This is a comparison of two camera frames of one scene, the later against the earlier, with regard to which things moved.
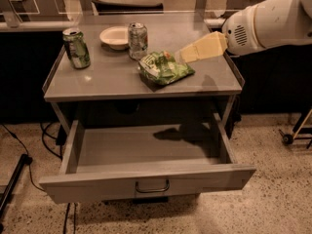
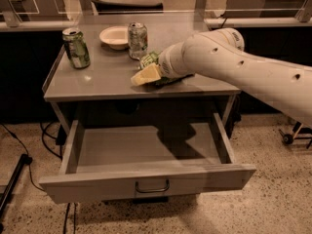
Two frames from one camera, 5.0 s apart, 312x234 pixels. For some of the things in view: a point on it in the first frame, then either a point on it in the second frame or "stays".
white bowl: x=117 y=37 stays
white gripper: x=238 y=30 -> x=166 y=63
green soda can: x=76 y=48 stays
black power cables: x=60 y=138 stays
